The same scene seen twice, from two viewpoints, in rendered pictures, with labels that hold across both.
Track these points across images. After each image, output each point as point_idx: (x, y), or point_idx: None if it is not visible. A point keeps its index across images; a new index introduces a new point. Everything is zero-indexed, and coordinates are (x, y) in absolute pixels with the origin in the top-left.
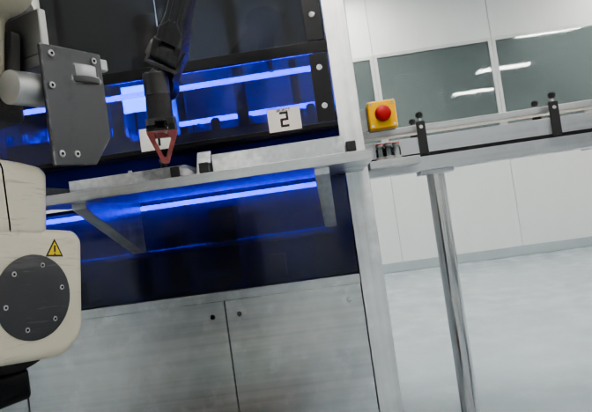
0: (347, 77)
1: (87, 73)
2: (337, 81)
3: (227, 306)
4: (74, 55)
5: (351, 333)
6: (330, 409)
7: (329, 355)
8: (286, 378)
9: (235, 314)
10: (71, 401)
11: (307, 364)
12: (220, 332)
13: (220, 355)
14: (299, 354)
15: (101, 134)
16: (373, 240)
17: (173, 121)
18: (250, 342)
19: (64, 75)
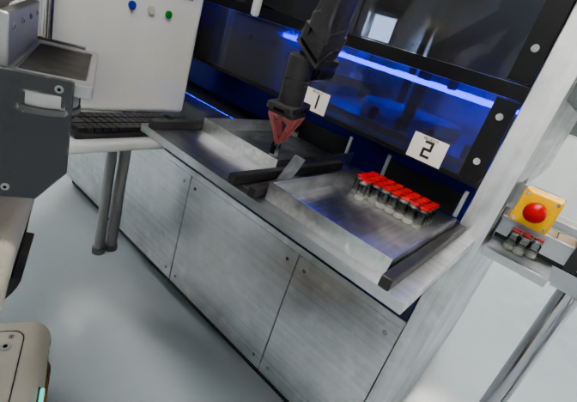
0: (524, 147)
1: (40, 104)
2: (509, 144)
3: (299, 260)
4: (27, 81)
5: (370, 354)
6: (325, 380)
7: (346, 351)
8: (310, 336)
9: (301, 270)
10: (198, 237)
11: (328, 342)
12: (287, 271)
13: (280, 284)
14: (326, 331)
15: (51, 169)
16: (436, 311)
17: (288, 113)
18: (300, 295)
19: (4, 102)
